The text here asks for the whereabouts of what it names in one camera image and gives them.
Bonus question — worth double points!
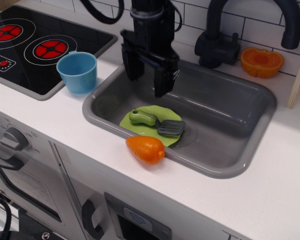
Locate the black toy stovetop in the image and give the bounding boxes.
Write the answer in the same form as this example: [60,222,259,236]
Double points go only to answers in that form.
[0,5,117,101]

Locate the black braided cable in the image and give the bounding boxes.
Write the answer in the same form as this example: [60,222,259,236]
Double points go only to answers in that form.
[79,0,125,25]
[0,196,13,240]

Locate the black lower braided cable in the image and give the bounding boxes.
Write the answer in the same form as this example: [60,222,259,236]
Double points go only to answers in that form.
[0,196,13,240]

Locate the blue plastic cup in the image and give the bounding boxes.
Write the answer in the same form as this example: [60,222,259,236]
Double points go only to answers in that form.
[56,51,97,94]

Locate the grey dishwasher panel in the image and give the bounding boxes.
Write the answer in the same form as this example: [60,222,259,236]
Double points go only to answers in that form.
[104,192,172,240]

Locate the green handled grey spatula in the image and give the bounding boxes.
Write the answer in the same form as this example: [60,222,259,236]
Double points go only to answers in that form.
[129,109,185,136]

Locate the green toy plate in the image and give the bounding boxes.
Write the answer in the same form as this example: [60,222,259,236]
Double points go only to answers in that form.
[119,105,181,147]

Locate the grey oven knob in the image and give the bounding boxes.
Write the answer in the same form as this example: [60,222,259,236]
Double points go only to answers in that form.
[0,127,28,151]

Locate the toy oven door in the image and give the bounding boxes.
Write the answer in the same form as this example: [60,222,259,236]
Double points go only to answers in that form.
[0,144,62,223]

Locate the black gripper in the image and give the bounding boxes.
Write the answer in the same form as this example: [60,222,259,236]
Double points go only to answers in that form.
[121,4,180,98]

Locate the grey sink basin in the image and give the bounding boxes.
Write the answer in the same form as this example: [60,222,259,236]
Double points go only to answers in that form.
[82,60,277,179]

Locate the black cabinet door handle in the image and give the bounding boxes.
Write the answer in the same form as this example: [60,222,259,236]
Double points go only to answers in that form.
[81,199,104,240]

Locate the dark grey toy faucet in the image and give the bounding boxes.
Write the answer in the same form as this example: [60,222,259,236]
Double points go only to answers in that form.
[195,0,300,69]

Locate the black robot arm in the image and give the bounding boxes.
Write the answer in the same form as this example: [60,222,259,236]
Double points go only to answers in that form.
[121,0,179,97]

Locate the orange toy pumpkin half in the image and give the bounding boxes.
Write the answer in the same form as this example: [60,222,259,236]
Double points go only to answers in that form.
[240,47,284,79]

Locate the orange toy carrot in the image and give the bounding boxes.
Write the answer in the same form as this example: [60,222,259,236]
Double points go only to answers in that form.
[125,136,165,165]

